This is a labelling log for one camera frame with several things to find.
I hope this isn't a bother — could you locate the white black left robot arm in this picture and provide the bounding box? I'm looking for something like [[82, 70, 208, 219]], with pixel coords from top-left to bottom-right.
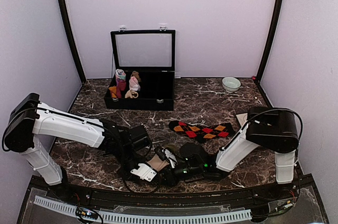
[[2, 93, 157, 201]]

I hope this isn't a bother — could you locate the black argyle orange red sock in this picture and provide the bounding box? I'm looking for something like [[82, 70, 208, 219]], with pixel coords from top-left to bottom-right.
[[168, 120, 235, 143]]

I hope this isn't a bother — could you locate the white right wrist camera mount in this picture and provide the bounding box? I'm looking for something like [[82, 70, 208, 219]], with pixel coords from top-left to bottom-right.
[[163, 148, 177, 169]]

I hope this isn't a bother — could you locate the black frame post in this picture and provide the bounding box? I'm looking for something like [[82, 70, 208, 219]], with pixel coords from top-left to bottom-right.
[[58, 0, 87, 84], [256, 0, 283, 84]]

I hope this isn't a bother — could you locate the brown rolled sock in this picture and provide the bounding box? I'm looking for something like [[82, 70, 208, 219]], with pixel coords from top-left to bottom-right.
[[132, 71, 141, 82]]

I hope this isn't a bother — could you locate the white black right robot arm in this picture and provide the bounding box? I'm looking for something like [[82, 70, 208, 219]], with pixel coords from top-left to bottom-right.
[[161, 106, 303, 200]]

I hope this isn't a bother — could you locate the striped beige maroon sock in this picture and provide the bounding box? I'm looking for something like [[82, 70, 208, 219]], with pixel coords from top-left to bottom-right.
[[146, 144, 178, 172]]

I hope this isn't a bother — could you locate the black left frame post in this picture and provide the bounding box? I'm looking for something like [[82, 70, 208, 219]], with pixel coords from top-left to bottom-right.
[[58, 0, 87, 84]]

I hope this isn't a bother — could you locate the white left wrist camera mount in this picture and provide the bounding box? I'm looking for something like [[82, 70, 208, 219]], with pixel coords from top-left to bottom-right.
[[130, 163, 157, 182]]

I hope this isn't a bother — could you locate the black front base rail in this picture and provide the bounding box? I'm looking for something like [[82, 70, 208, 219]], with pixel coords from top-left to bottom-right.
[[31, 176, 299, 209]]

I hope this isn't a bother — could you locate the small circuit board right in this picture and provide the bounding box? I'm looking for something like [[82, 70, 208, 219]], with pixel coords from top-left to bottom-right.
[[276, 200, 295, 211]]

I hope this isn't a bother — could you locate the black box with glass lid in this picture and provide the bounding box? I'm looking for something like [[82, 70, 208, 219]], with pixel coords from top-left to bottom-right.
[[104, 29, 176, 111]]

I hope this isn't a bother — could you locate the white slotted cable duct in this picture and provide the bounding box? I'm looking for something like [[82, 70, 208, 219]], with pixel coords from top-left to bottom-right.
[[33, 195, 252, 224]]

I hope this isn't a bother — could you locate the beige rolled sock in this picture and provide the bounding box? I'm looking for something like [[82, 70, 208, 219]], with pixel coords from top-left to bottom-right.
[[125, 89, 139, 99]]

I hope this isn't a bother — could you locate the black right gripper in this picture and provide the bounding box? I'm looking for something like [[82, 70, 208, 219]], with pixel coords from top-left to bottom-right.
[[155, 164, 205, 188]]

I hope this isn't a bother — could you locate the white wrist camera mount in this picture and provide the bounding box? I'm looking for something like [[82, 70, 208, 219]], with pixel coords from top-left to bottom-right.
[[163, 148, 177, 169], [130, 163, 157, 182]]

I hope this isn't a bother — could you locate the black right frame post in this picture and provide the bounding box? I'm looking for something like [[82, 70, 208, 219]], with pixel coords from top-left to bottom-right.
[[256, 0, 283, 84]]

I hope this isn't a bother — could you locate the pink white rolled sock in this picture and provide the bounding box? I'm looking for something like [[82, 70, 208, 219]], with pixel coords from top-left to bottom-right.
[[129, 76, 140, 91]]

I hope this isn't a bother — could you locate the small circuit board left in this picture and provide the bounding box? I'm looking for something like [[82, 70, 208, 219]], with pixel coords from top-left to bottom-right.
[[75, 207, 99, 221]]

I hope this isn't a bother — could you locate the square floral plate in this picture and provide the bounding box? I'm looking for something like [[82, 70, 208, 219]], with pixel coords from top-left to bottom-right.
[[236, 113, 248, 127]]

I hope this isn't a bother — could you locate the magenta rolled sock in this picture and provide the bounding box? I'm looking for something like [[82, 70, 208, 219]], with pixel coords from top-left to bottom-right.
[[116, 78, 126, 98]]

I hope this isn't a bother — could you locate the multicolour rolled sock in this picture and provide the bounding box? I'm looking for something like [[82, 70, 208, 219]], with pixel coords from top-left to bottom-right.
[[115, 69, 126, 81]]

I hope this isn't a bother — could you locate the small circuit board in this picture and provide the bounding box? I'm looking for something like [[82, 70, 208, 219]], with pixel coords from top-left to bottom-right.
[[75, 207, 99, 221], [276, 200, 295, 211]]

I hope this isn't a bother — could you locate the pale green bowl at back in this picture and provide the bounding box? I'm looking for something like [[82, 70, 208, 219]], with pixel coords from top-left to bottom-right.
[[222, 77, 241, 93]]

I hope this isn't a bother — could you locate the orange rolled sock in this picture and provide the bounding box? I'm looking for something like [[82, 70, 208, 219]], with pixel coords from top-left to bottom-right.
[[108, 86, 118, 99]]

